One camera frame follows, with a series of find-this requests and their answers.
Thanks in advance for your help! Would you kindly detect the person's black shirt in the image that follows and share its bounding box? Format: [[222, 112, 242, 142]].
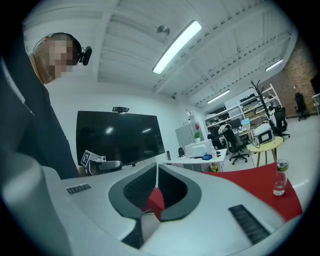
[[0, 23, 81, 181]]

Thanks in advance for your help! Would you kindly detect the long ceiling light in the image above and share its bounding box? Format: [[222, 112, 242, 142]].
[[265, 59, 284, 72], [152, 20, 202, 75], [206, 89, 231, 104]]

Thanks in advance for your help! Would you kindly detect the large black television screen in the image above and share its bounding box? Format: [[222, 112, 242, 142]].
[[75, 110, 166, 167]]

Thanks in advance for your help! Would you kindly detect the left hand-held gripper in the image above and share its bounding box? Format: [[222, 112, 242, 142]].
[[80, 149, 123, 175]]

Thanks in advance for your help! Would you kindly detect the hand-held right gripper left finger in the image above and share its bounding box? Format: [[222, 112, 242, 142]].
[[41, 162, 159, 251]]

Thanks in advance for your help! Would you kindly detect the black office chair white jacket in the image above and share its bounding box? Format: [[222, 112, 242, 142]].
[[222, 124, 251, 166]]

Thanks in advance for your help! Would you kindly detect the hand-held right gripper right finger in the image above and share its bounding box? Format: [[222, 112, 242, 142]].
[[142, 164, 287, 256]]

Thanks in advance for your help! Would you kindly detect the black head strap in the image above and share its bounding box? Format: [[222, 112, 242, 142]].
[[33, 32, 83, 63]]

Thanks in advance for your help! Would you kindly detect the round ceiling dome fixture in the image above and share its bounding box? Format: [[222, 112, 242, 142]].
[[156, 24, 171, 38]]

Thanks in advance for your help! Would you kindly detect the white shelving unit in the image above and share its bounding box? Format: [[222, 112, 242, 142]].
[[204, 83, 280, 128]]

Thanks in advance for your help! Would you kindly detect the white microwave oven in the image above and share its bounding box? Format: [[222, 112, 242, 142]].
[[184, 139, 215, 159]]

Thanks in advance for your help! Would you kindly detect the grey cabinet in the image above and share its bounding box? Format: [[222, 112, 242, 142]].
[[175, 123, 198, 151]]

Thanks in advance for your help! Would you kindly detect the white appliance with screen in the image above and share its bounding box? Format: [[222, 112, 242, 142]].
[[252, 123, 275, 146]]

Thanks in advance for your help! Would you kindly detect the white desk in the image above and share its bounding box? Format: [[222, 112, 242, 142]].
[[163, 148, 228, 173]]

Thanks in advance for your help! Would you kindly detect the black head-worn camera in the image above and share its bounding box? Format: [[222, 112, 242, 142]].
[[78, 46, 93, 67]]

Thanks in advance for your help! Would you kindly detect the red cloth-covered table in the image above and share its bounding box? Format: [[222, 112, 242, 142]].
[[142, 161, 303, 222]]

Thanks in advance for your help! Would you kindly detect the person's head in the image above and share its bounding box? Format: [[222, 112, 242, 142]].
[[28, 32, 83, 85]]

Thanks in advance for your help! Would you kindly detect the black computer monitor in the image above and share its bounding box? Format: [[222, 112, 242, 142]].
[[229, 117, 242, 130]]

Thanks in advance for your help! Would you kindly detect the round wooden side table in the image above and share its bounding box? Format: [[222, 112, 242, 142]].
[[246, 136, 284, 168]]

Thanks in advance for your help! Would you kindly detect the black coat rack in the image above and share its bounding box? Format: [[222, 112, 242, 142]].
[[249, 80, 276, 128]]

